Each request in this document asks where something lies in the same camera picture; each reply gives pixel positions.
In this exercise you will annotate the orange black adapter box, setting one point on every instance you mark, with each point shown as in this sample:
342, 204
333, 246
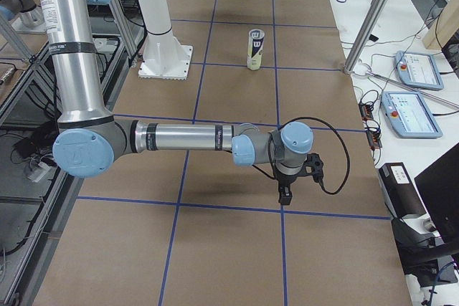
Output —
366, 111

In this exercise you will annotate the blue tape line lengthwise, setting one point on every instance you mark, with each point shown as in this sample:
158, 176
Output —
186, 162

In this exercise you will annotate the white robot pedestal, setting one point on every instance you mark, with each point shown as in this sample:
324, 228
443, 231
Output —
163, 55

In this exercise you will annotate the upper teach pendant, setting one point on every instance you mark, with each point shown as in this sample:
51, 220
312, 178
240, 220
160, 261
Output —
418, 70

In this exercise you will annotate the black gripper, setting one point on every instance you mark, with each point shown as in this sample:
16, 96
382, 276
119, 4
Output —
285, 180

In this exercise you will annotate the blue tape line crosswise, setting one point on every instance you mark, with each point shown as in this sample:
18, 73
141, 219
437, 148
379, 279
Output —
234, 208

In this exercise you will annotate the white tennis ball can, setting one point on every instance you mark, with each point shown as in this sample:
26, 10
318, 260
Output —
255, 48

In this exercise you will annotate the dark brown box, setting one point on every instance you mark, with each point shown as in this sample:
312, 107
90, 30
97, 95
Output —
399, 191

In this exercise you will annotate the lower teach pendant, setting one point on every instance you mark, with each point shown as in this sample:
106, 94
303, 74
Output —
409, 116

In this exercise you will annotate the aluminium frame post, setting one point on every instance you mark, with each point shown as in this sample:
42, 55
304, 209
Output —
362, 37

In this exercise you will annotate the black computer monitor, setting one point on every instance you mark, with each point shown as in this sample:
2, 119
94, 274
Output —
438, 189

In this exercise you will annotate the teach pendant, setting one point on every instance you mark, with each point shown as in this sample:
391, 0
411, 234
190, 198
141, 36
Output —
409, 116
418, 70

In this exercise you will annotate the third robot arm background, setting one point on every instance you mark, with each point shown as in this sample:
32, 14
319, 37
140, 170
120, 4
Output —
25, 16

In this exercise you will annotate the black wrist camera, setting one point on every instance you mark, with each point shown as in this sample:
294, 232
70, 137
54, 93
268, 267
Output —
313, 166

